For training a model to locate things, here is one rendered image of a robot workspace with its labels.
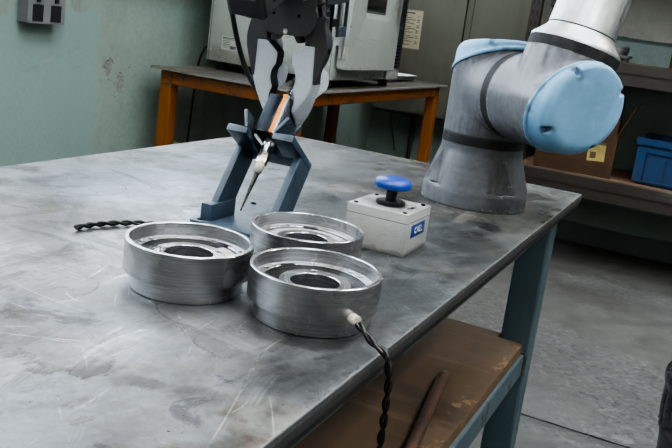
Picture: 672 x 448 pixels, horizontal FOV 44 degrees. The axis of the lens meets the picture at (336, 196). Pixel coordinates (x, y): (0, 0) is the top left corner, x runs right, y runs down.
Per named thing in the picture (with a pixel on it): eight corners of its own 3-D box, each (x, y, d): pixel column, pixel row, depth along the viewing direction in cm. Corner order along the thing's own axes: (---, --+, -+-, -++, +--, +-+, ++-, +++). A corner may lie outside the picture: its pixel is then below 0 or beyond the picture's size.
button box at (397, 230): (403, 257, 86) (410, 212, 85) (341, 242, 89) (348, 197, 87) (429, 243, 93) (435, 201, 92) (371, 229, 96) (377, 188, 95)
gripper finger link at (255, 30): (284, 80, 91) (299, 2, 89) (277, 82, 90) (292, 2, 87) (248, 69, 93) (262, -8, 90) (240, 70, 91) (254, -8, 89)
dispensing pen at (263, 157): (221, 198, 86) (280, 65, 91) (236, 215, 89) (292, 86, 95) (239, 202, 85) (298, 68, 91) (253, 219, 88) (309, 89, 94)
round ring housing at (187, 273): (186, 319, 62) (191, 266, 61) (93, 280, 67) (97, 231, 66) (274, 291, 70) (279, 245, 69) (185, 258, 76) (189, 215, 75)
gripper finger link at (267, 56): (292, 117, 97) (308, 39, 94) (267, 124, 91) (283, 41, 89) (270, 110, 98) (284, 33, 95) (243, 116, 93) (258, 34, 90)
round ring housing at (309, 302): (221, 298, 67) (226, 250, 66) (328, 288, 73) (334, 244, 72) (287, 350, 59) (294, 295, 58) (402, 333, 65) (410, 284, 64)
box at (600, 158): (625, 183, 390) (641, 104, 382) (521, 164, 406) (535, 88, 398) (627, 172, 427) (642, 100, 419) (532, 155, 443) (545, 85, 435)
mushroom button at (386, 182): (397, 228, 87) (404, 182, 86) (363, 220, 89) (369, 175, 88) (411, 222, 91) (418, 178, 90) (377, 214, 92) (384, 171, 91)
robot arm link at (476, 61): (495, 129, 126) (510, 39, 123) (550, 146, 114) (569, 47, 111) (427, 123, 121) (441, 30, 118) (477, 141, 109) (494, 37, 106)
